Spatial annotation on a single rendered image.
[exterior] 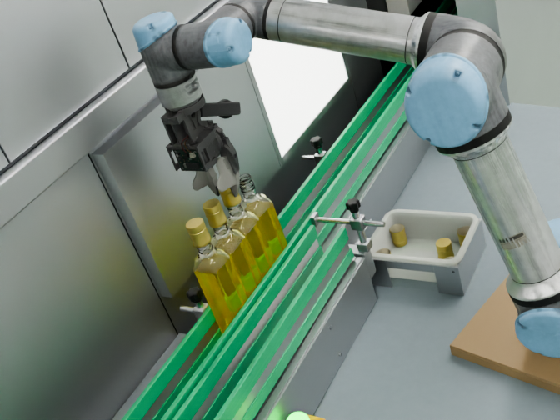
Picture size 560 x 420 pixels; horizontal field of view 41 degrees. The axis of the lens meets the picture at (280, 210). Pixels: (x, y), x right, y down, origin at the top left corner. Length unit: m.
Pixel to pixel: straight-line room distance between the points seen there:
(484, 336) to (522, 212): 0.42
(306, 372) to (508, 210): 0.52
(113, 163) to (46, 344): 0.33
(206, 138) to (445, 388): 0.64
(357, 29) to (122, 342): 0.72
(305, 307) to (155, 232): 0.32
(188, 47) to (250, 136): 0.51
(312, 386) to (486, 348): 0.34
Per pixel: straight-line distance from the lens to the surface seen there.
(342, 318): 1.53
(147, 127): 1.43
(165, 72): 1.27
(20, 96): 1.28
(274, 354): 1.36
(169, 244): 1.49
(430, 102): 1.06
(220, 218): 1.39
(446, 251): 1.69
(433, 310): 1.63
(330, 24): 1.24
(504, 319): 1.55
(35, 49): 1.30
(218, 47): 1.19
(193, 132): 1.32
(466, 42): 1.11
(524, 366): 1.45
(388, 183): 1.92
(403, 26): 1.22
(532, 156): 2.05
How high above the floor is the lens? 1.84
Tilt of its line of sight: 32 degrees down
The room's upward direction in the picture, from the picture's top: 20 degrees counter-clockwise
